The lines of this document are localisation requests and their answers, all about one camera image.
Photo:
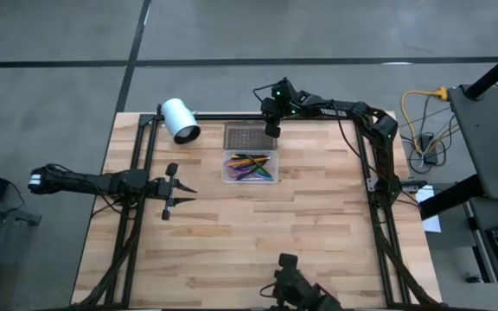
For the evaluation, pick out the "grey keyboard table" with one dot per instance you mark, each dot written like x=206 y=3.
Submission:
x=487 y=211

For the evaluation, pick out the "clear plastic supply box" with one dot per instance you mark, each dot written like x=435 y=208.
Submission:
x=273 y=155

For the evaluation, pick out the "purple scissors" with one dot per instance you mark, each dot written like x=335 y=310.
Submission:
x=231 y=170

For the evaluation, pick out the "small black floor object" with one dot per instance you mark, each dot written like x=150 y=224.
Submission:
x=473 y=278

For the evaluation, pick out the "black pole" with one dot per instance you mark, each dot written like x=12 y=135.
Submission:
x=495 y=71

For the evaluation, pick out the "orange pencil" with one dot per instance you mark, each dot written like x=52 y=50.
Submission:
x=247 y=162

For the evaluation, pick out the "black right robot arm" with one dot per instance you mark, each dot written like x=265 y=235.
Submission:
x=348 y=113

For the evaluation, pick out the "grey textured box lid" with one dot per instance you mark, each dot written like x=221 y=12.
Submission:
x=244 y=136

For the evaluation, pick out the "white paper sheet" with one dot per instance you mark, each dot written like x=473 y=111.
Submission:
x=432 y=224

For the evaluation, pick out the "black power adapter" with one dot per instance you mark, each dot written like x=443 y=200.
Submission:
x=427 y=144

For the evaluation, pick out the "white cylindrical spot lamp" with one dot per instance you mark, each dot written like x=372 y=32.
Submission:
x=180 y=118

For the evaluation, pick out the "green marker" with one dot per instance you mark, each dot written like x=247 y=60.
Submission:
x=265 y=174

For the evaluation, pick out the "black diagonal bar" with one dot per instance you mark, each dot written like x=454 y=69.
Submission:
x=452 y=194

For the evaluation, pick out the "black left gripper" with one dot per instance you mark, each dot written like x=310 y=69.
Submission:
x=162 y=190

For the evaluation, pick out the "black aluminium rig frame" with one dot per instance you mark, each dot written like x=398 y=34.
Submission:
x=214 y=116

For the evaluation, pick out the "grey side table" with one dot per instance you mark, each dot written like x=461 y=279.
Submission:
x=491 y=142

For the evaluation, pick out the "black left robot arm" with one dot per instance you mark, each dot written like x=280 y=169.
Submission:
x=102 y=181

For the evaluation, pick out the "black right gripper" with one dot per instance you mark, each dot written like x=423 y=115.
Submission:
x=271 y=116

